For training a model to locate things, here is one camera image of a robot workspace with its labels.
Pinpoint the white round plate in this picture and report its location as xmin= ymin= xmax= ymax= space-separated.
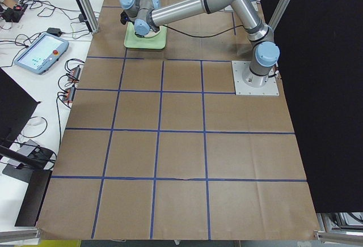
xmin=144 ymin=29 xmax=161 ymax=38

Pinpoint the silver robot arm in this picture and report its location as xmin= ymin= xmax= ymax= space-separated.
xmin=120 ymin=0 xmax=280 ymax=88

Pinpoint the light green plastic tray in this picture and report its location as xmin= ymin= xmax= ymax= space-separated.
xmin=124 ymin=22 xmax=167 ymax=50

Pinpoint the orange black connector box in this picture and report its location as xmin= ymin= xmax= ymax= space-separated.
xmin=66 ymin=66 xmax=81 ymax=83

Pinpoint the black power adapter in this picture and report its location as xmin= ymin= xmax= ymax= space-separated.
xmin=47 ymin=27 xmax=63 ymax=37

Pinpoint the near teach pendant tablet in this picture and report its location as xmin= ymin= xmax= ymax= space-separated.
xmin=14 ymin=32 xmax=69 ymax=74

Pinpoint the black backdrop panel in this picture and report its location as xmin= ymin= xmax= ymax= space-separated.
xmin=275 ymin=0 xmax=362 ymax=212

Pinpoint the black monitor with stand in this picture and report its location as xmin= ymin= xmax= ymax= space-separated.
xmin=1 ymin=70 xmax=53 ymax=227

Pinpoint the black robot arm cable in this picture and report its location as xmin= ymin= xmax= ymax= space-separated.
xmin=161 ymin=23 xmax=244 ymax=38

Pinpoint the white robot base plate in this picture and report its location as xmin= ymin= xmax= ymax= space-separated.
xmin=231 ymin=61 xmax=280 ymax=96

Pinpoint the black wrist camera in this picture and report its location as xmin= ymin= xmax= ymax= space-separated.
xmin=120 ymin=11 xmax=130 ymax=25

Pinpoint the aluminium frame post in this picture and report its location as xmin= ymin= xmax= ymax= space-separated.
xmin=76 ymin=0 xmax=100 ymax=33

